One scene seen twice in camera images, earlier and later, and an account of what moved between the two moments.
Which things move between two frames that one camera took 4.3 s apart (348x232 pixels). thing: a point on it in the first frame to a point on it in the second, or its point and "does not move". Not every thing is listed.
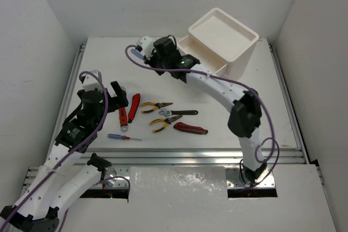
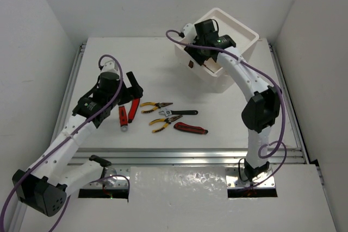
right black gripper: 151,61 to 193,51
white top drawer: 209,63 does not move
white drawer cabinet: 223,46 does not move
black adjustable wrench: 167,113 does not move
